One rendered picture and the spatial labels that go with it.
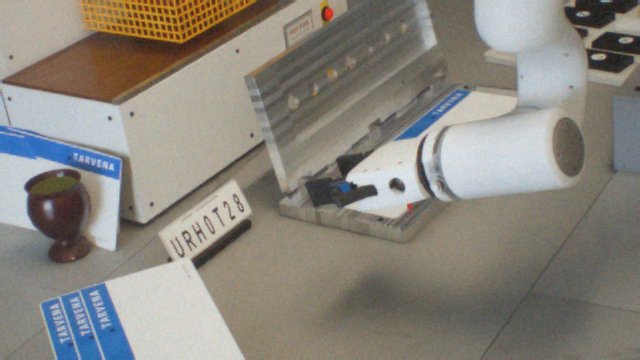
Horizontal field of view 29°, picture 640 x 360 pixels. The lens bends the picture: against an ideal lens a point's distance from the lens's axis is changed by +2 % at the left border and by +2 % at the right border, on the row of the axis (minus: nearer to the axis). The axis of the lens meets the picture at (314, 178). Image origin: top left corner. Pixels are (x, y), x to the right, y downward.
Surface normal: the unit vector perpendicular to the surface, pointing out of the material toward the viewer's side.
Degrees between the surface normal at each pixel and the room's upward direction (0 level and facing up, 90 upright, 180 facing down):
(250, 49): 90
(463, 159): 67
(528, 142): 58
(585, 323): 0
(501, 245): 0
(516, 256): 0
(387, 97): 79
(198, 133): 90
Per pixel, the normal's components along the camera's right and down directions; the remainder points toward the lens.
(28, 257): -0.13, -0.88
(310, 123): 0.77, -0.01
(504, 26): -0.42, 0.42
